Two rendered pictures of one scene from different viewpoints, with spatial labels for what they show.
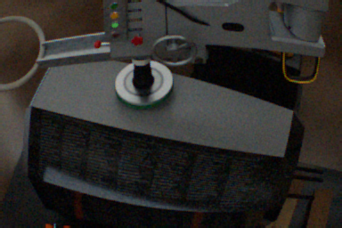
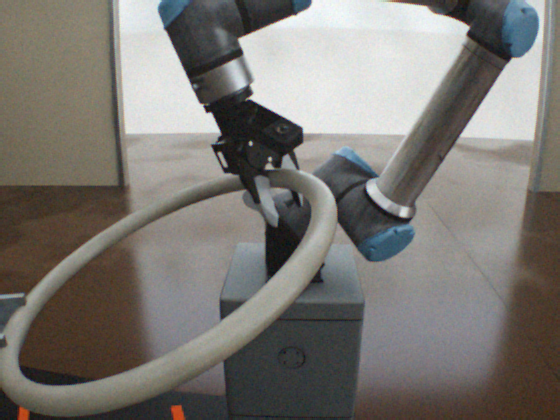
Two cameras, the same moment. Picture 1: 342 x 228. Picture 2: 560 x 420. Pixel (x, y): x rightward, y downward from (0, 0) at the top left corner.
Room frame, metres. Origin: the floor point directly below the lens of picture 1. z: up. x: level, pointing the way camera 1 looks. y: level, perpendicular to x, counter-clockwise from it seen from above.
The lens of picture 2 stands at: (2.08, 0.76, 1.49)
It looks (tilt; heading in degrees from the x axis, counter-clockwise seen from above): 18 degrees down; 164
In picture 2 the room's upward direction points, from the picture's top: straight up
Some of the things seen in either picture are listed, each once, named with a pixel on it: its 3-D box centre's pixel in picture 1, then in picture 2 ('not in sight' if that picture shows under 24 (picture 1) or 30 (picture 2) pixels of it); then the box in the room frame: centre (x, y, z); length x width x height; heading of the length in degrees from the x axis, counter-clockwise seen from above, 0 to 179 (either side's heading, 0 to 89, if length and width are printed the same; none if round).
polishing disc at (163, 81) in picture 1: (142, 81); not in sight; (1.48, 0.09, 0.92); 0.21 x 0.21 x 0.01
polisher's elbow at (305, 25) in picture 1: (303, 12); not in sight; (1.45, -0.56, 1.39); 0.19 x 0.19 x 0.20
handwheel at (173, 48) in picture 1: (174, 43); not in sight; (1.35, -0.02, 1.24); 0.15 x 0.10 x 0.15; 88
